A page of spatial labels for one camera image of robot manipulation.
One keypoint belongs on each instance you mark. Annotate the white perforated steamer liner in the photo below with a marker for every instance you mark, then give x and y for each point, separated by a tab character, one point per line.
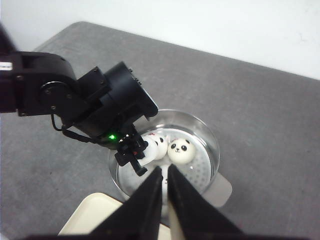
198	172

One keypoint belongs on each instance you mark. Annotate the cream plastic tray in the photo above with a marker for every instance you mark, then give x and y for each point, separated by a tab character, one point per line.
93	210

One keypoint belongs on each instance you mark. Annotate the panda bun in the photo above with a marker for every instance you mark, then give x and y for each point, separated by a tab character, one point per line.
181	151
164	209
161	143

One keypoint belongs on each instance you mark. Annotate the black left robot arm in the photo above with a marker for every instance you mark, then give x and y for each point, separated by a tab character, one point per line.
40	83

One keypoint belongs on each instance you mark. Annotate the stainless steel steamer pot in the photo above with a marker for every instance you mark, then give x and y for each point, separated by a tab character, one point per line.
219	189

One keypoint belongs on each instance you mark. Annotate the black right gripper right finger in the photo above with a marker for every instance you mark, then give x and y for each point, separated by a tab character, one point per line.
191	217

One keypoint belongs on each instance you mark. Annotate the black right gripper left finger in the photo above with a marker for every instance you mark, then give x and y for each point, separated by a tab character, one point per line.
139	217

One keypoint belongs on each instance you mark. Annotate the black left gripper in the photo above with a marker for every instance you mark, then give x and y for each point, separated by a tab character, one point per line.
116	100

